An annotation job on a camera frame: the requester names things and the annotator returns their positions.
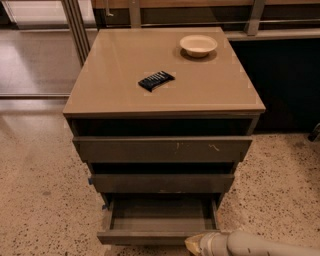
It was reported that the metal railing frame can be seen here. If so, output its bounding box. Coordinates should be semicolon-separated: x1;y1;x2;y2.
61;0;320;66

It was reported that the grey three-drawer cabinet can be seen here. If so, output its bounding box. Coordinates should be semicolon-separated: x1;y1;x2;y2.
62;27;267;210

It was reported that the grey middle drawer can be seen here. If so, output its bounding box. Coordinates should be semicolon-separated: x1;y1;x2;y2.
89;174;234;193

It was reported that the grey top drawer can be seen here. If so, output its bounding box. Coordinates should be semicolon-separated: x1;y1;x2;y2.
73;136;252;163

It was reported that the white paper bowl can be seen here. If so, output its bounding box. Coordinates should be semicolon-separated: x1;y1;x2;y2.
180;35;218;58

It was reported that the grey bottom drawer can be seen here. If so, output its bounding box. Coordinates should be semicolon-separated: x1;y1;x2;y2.
97;194;220;245

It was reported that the dark blue snack bar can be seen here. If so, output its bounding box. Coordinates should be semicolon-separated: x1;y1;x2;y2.
138;71;175;92

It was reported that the black object at right edge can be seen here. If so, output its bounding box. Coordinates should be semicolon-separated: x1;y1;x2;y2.
308;123;320;142

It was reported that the grey drawer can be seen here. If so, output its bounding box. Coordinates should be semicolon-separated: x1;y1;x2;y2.
73;136;252;163
89;174;234;193
97;194;220;245

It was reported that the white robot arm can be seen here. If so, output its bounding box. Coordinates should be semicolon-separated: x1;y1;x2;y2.
185;231;320;256

